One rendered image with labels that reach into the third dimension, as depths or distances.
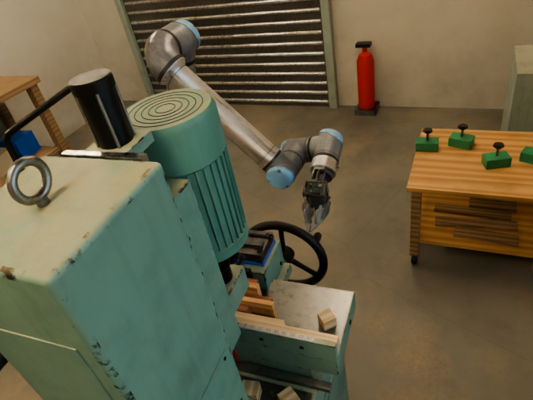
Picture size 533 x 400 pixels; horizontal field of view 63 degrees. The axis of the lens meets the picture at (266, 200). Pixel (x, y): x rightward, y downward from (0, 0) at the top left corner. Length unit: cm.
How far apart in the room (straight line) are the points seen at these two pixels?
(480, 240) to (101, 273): 208
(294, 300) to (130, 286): 67
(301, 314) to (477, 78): 305
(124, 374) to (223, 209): 36
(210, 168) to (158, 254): 23
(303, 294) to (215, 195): 48
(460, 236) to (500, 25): 185
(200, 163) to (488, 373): 168
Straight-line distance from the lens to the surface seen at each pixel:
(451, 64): 387
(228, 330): 95
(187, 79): 147
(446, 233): 243
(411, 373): 211
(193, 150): 74
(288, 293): 120
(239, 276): 104
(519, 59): 303
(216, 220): 83
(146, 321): 62
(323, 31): 388
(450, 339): 223
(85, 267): 51
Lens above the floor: 180
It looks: 36 degrees down
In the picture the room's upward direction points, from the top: 12 degrees counter-clockwise
